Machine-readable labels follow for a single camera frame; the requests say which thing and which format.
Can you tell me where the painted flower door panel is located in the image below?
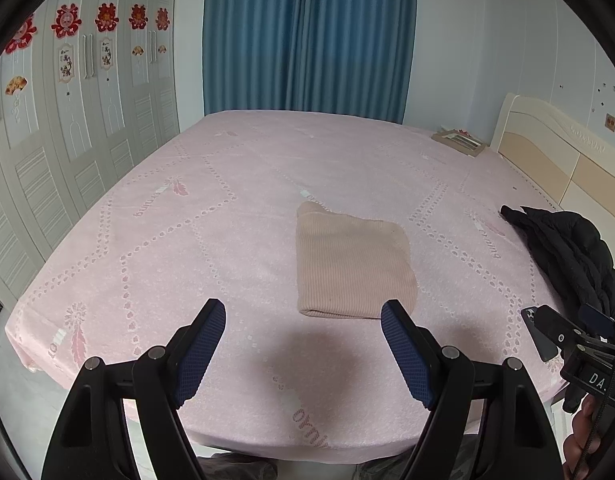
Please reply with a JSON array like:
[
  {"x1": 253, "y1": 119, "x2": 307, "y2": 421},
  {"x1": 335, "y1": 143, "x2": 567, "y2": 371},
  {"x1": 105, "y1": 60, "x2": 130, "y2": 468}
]
[{"x1": 57, "y1": 42, "x2": 78, "y2": 86}]

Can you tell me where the cream wooden headboard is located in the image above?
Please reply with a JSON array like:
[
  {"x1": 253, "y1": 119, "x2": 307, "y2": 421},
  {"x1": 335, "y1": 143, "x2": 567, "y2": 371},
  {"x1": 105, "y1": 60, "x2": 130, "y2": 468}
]
[{"x1": 490, "y1": 92, "x2": 615, "y2": 241}]

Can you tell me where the white wardrobe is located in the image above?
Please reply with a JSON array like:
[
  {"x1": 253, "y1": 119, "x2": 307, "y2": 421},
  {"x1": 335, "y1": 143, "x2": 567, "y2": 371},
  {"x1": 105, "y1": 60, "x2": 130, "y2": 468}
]
[{"x1": 0, "y1": 0, "x2": 181, "y2": 306}]

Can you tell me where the pink knit sweater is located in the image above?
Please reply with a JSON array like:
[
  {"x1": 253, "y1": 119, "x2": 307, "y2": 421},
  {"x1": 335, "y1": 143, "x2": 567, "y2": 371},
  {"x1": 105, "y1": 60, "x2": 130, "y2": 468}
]
[{"x1": 294, "y1": 201, "x2": 419, "y2": 321}]

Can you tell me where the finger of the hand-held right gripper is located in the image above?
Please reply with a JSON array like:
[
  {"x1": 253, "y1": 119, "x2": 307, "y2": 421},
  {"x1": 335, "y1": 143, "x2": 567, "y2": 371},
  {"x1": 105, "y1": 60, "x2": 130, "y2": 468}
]
[
  {"x1": 580, "y1": 303, "x2": 615, "y2": 339},
  {"x1": 520, "y1": 304, "x2": 589, "y2": 362}
]

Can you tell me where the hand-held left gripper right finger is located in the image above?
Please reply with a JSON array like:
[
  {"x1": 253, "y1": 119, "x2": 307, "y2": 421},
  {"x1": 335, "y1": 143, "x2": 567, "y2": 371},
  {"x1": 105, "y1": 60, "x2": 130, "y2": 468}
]
[{"x1": 381, "y1": 299, "x2": 571, "y2": 480}]

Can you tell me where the person's right hand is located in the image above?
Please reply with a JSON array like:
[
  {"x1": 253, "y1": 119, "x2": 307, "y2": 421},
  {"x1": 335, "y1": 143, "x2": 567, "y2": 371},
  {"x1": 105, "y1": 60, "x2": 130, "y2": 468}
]
[{"x1": 562, "y1": 397, "x2": 603, "y2": 476}]

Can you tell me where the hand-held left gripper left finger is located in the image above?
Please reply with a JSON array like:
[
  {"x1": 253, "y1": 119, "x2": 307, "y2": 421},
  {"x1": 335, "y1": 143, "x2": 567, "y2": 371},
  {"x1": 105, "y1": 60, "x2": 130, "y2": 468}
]
[{"x1": 40, "y1": 298, "x2": 227, "y2": 480}]

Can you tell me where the black puffer jacket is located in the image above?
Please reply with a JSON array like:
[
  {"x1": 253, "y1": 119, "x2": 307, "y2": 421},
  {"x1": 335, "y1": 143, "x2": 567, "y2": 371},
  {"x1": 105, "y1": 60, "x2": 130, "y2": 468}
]
[{"x1": 500, "y1": 205, "x2": 615, "y2": 317}]

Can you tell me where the blue curtain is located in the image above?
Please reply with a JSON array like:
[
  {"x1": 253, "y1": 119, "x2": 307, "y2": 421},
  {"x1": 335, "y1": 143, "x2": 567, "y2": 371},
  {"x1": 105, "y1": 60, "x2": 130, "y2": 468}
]
[{"x1": 202, "y1": 0, "x2": 419, "y2": 124}]

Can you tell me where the bed with pink sheet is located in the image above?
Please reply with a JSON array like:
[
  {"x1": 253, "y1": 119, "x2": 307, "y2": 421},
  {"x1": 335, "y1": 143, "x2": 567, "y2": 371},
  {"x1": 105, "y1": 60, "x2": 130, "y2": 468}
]
[{"x1": 4, "y1": 109, "x2": 578, "y2": 467}]

